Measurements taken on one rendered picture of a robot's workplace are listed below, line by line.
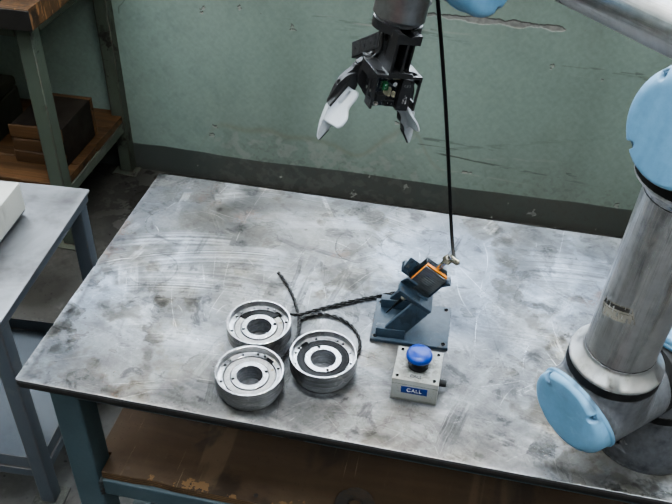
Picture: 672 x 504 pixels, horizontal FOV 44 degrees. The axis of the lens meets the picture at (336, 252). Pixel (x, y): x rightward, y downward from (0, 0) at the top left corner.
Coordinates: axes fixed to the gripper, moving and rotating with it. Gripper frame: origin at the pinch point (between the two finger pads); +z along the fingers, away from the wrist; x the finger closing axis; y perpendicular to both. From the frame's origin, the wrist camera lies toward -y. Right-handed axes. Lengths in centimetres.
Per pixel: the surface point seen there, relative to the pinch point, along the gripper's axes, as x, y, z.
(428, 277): 10.6, 13.5, 16.9
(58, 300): -37, -109, 118
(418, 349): 6.1, 23.8, 22.5
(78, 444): -41, 6, 57
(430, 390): 7.4, 28.3, 26.7
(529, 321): 31.2, 16.1, 24.9
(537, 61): 104, -107, 26
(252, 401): -17.9, 22.5, 32.0
